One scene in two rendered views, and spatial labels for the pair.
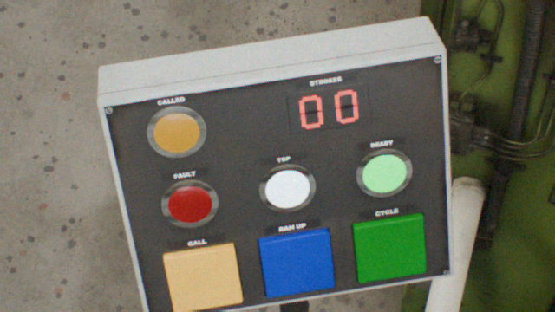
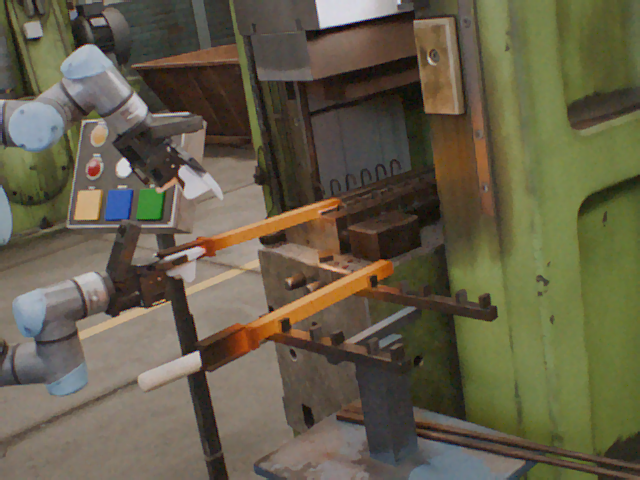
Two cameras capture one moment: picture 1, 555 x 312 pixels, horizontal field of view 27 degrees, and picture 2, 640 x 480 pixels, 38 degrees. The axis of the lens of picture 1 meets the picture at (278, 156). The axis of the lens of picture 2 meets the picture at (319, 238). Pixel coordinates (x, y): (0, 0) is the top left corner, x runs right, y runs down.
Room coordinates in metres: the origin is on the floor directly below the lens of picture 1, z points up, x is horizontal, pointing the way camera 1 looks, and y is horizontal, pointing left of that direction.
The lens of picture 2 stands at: (-0.99, -1.69, 1.47)
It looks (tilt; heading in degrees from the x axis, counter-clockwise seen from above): 16 degrees down; 37
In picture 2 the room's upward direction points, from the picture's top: 9 degrees counter-clockwise
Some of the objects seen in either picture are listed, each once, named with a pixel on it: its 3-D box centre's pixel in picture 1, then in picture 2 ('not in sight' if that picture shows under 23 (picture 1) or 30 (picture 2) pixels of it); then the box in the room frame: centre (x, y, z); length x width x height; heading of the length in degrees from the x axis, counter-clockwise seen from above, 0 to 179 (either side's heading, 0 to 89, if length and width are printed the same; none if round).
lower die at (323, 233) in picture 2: not in sight; (385, 202); (0.69, -0.63, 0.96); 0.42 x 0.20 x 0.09; 160
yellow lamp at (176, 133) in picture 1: (177, 132); (99, 135); (0.55, 0.10, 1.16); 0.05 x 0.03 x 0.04; 70
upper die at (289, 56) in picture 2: not in sight; (361, 39); (0.69, -0.63, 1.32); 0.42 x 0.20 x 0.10; 160
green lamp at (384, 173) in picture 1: (384, 172); not in sight; (0.53, -0.11, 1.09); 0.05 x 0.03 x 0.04; 70
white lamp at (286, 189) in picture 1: (287, 188); (125, 167); (0.52, -0.01, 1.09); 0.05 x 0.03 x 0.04; 70
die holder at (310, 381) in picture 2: not in sight; (420, 316); (0.68, -0.68, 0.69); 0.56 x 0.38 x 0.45; 160
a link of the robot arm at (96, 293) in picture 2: not in sight; (91, 294); (0.01, -0.41, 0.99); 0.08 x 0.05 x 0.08; 70
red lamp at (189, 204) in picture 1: (190, 204); (94, 168); (0.51, 0.09, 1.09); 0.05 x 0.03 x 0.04; 70
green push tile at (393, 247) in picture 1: (388, 246); (152, 204); (0.48, -0.11, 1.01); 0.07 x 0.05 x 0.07; 95
